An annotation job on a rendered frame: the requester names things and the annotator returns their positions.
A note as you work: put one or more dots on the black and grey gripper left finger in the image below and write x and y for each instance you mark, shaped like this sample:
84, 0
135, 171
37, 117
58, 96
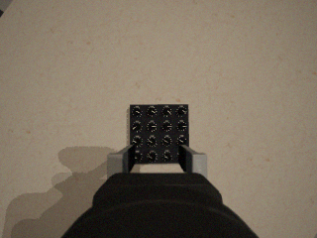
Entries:
121, 162

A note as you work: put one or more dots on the black knob box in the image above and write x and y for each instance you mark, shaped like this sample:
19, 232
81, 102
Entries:
155, 141

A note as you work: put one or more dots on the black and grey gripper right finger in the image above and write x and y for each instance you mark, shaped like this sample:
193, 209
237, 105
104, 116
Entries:
191, 161

